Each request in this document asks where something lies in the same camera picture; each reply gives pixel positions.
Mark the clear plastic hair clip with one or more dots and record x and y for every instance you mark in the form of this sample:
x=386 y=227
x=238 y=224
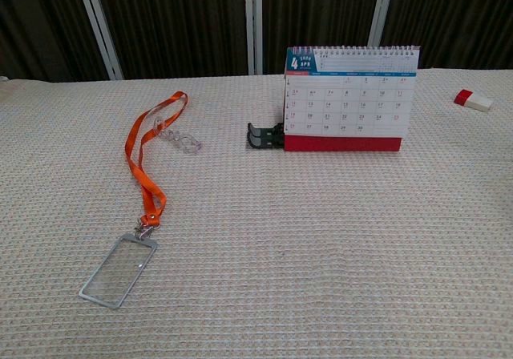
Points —
x=182 y=140

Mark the black folding phone stand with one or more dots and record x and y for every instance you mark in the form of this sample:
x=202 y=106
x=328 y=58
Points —
x=264 y=134

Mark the beige woven tablecloth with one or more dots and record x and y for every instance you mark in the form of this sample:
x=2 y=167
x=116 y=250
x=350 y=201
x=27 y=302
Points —
x=256 y=235

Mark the grey metal partition post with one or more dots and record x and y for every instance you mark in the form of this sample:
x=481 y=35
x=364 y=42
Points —
x=100 y=26
x=252 y=22
x=380 y=10

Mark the clear badge holder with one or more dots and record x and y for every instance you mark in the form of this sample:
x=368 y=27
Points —
x=118 y=271

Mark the red desk calendar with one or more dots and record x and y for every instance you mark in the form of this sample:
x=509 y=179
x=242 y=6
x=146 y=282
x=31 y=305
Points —
x=348 y=106

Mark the red and white eraser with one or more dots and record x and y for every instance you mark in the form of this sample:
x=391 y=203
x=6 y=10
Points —
x=473 y=100

